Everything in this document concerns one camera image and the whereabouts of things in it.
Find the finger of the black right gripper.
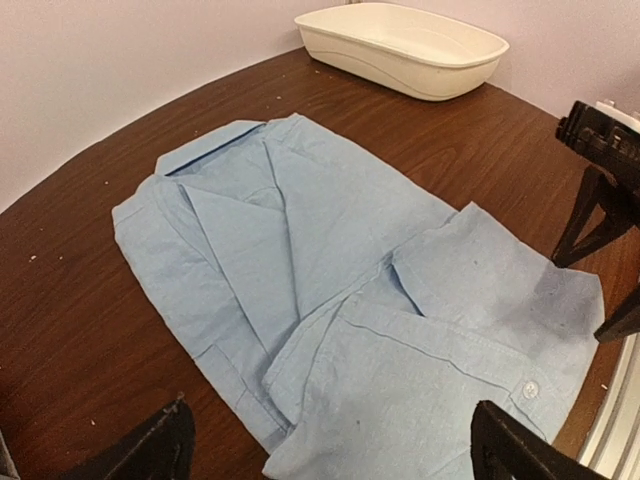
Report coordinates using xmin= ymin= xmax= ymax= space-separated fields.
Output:
xmin=594 ymin=284 xmax=640 ymax=343
xmin=551 ymin=166 xmax=635 ymax=268

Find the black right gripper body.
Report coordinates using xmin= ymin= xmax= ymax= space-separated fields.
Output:
xmin=555 ymin=100 xmax=639 ymax=200

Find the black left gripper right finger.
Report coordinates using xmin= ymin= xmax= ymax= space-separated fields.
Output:
xmin=471 ymin=400 xmax=606 ymax=480

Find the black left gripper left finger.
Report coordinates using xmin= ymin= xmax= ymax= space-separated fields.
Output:
xmin=60 ymin=395 xmax=195 ymax=480

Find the light blue long sleeve shirt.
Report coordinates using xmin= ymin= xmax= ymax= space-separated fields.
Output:
xmin=113 ymin=115 xmax=604 ymax=479

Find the white plastic tub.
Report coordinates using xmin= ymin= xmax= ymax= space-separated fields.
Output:
xmin=295 ymin=3 xmax=510 ymax=102

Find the front aluminium frame rail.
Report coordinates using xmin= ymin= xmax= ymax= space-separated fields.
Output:
xmin=578 ymin=334 xmax=640 ymax=480

